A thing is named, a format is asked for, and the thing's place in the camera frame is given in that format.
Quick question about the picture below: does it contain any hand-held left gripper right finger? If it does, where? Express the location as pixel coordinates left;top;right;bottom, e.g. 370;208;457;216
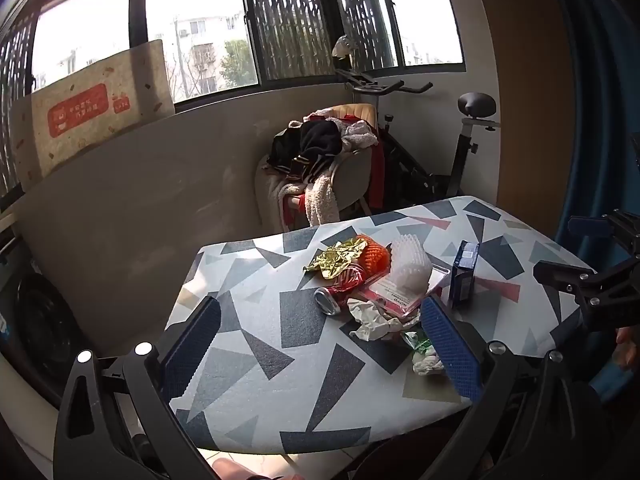
421;295;599;480

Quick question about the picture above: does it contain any white fluffy towel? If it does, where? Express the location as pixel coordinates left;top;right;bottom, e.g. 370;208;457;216
267;160;342;227

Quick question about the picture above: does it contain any green white wrapper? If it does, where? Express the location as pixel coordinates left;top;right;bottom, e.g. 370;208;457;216
402;330;446;376

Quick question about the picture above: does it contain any black exercise bike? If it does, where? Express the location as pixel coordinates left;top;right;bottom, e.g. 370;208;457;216
334;57;501;211

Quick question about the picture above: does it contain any brown wooden panel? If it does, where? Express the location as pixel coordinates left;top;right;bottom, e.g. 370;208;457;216
470;0;577;241

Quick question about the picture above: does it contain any white foam fruit net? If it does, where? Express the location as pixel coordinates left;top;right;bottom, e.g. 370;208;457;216
387;235;433;294

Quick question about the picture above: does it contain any cardboard board with red label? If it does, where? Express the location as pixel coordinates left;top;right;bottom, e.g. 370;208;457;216
10;39;176;196

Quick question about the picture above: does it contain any beige chair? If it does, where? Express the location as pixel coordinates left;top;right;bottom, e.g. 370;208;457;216
255;102;386;233

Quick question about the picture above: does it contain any perforated window screen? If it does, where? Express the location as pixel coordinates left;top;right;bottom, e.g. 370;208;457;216
240;0;334;82
327;0;402;69
0;10;40;197

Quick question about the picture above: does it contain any window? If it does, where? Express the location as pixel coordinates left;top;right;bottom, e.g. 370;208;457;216
0;0;467;201

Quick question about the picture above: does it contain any black garment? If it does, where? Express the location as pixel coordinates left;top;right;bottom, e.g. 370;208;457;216
266;120;344;184

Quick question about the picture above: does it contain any red plastic blister package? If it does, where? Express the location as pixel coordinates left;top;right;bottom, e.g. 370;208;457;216
362;262;451;319

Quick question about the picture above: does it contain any black wheel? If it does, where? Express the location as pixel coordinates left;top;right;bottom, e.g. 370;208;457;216
0;260;84;377

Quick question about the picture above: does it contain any white cap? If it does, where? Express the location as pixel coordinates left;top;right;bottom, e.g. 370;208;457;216
331;35;357;59

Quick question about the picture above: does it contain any orange foam fruit net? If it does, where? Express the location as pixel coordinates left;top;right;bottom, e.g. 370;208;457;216
356;234;392;277

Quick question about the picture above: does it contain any red garment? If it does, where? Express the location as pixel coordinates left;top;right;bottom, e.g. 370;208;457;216
369;140;387;212

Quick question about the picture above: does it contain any cream knit garment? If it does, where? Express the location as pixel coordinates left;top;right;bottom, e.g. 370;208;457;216
340;115;379;152

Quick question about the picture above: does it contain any blue curtain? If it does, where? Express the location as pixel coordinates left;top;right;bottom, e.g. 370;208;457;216
550;0;640;261

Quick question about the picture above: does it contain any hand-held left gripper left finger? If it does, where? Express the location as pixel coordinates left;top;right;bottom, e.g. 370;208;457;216
52;296;223;480

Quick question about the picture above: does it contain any gold foil wrapper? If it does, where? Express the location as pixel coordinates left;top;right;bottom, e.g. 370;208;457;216
302;237;369;281

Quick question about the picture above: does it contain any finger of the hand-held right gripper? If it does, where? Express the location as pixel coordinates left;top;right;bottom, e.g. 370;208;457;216
568;209;640;261
532;259;640;332

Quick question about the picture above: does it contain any person's right hand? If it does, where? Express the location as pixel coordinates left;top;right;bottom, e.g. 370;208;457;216
616;327;640;368

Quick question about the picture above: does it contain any crushed red drink can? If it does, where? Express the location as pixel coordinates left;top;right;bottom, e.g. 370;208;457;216
314;265;368;317

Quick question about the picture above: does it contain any white paper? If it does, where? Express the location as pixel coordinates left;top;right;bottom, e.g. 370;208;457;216
346;297;418;343

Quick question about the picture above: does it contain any blue cardboard box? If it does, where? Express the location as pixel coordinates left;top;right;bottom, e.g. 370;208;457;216
448;240;481;311

